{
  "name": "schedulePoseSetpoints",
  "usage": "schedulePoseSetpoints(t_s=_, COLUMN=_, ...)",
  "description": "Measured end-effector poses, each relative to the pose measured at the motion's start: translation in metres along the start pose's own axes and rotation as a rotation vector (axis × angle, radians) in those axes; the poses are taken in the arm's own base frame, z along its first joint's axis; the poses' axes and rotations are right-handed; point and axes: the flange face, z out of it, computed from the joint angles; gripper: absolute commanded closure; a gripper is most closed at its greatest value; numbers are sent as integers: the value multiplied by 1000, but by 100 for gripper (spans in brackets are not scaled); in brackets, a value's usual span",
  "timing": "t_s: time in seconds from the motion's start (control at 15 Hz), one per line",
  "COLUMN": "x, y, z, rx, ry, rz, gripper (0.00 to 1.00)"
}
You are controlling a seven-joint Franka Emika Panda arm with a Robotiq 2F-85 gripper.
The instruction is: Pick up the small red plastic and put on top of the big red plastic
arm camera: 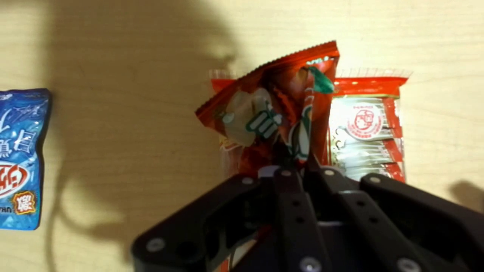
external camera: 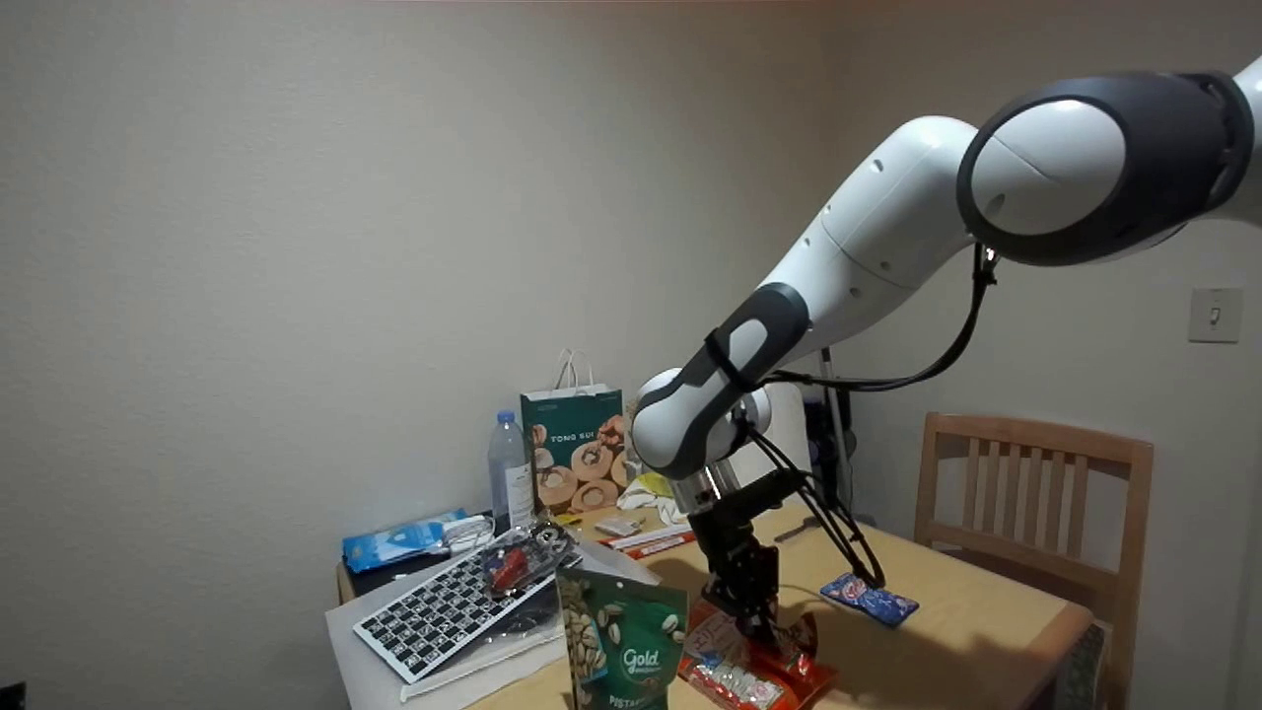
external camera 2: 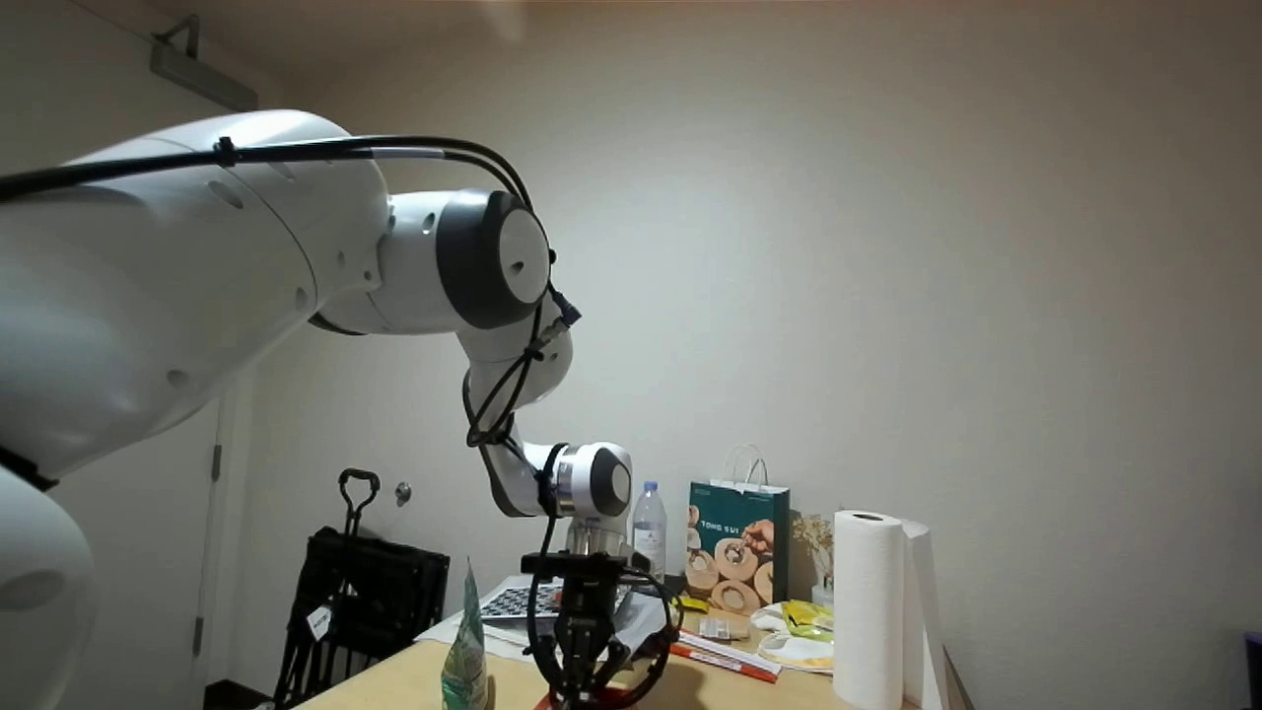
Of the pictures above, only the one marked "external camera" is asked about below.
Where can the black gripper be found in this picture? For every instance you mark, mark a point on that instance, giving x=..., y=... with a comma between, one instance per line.
x=738, y=537

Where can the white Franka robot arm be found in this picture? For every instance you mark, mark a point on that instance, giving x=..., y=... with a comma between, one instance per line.
x=894, y=224

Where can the big red snack packet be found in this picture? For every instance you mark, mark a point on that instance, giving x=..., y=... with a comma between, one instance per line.
x=714, y=674

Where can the blue candy packet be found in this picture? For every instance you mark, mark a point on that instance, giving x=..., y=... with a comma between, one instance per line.
x=868, y=600

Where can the red white flat box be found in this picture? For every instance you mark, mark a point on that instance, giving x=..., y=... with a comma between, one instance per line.
x=653, y=537

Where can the green snack pouch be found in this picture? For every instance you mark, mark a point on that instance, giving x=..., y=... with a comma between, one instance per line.
x=625, y=645

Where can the yellow white plastic bag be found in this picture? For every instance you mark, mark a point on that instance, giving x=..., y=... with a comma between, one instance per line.
x=653, y=499

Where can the white paper towel roll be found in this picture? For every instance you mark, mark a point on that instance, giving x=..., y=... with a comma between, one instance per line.
x=794, y=449

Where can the green donut paper bag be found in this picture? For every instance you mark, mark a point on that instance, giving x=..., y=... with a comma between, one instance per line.
x=572, y=457

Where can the small red dark packet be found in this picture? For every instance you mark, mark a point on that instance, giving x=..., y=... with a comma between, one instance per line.
x=508, y=572

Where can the clear water bottle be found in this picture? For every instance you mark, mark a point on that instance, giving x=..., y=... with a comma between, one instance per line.
x=510, y=478

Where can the wooden chair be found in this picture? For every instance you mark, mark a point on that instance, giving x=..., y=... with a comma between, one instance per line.
x=1028, y=495

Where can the black white keyboard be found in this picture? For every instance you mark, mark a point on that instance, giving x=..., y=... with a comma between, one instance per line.
x=439, y=617

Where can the blue wipes packet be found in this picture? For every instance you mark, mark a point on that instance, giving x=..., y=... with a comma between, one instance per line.
x=400, y=543

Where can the white wall switch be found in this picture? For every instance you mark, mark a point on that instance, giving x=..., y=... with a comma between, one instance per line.
x=1217, y=319

